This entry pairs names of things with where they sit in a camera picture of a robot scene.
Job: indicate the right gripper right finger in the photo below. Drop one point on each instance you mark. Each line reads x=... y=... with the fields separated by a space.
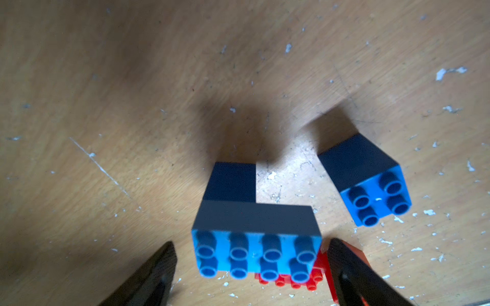
x=355 y=282

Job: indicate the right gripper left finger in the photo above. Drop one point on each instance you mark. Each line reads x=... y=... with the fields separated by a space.
x=151 y=283

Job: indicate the light blue 2x4 brick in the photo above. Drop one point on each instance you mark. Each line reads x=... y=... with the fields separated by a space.
x=255 y=238

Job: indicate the blue 2x2 brick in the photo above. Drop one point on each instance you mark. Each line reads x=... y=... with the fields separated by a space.
x=232 y=182
x=370 y=182

